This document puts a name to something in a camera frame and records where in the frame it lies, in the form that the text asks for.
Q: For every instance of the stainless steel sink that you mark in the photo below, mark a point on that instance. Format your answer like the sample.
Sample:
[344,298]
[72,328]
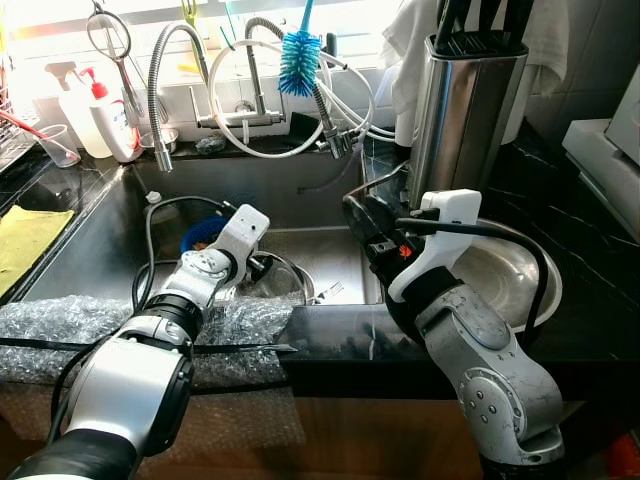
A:
[90,240]

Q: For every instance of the tiny steel bowl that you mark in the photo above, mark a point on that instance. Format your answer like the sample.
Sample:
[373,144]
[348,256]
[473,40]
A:
[143,137]

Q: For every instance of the small steel bowl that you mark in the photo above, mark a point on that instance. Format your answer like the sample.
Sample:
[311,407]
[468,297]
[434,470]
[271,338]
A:
[290,285]

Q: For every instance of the white red pump bottle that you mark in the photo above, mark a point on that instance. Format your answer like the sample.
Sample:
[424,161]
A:
[115,125]

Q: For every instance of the red plastic item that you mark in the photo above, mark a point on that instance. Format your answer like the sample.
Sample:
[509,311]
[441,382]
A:
[622,455]

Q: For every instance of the white hanging cloth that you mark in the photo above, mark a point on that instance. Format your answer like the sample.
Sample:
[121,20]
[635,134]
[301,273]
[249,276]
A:
[410,60]

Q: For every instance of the wooden cabinet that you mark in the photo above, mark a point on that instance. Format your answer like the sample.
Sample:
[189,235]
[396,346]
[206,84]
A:
[380,440]

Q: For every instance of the steel filter tap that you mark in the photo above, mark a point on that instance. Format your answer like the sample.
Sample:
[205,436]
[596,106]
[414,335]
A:
[258,85]

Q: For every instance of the clear thin tube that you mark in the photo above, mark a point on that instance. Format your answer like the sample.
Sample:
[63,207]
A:
[335,175]

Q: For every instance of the grey scrub ball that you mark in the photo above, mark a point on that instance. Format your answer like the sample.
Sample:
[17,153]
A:
[210,146]

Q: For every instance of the steel gooseneck spring faucet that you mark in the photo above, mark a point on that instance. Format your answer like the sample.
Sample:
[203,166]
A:
[160,155]

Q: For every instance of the yellow cleaning cloth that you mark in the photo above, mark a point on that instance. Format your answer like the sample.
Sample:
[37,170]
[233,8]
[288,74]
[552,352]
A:
[25,245]

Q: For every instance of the white countertop appliance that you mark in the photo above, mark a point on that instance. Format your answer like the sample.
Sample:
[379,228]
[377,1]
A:
[600,170]

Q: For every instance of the black knife sharpener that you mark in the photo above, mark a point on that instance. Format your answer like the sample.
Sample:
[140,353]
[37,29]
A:
[328,42]

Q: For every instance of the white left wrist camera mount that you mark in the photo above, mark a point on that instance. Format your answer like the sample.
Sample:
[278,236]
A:
[245,230]

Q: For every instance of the thin steel knife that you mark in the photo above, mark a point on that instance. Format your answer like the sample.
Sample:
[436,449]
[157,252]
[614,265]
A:
[385,172]

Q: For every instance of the blue bottle brush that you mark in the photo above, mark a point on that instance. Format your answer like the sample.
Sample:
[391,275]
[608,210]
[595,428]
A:
[298,62]

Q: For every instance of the bubble wrap sheet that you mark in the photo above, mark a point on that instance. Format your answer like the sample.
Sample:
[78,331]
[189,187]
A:
[50,330]
[250,430]

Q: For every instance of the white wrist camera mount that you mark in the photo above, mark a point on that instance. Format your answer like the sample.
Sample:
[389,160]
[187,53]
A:
[445,215]
[245,230]

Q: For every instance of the stainless steel knife block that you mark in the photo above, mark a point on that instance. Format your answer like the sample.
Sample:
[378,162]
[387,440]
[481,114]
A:
[465,130]

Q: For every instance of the clear spray bottle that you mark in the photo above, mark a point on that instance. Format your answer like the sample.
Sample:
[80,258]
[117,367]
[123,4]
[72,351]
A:
[72,125]

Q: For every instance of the blue plastic bowl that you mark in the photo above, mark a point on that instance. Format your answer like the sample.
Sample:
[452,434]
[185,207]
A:
[195,235]

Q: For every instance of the clear plastic cup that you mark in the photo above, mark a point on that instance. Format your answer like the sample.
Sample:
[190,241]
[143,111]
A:
[58,148]

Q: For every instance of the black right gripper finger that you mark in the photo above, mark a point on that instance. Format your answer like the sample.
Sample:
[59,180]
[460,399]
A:
[385,207]
[358,220]

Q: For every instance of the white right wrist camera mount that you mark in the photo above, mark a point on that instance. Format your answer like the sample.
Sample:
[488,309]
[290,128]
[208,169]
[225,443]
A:
[445,215]

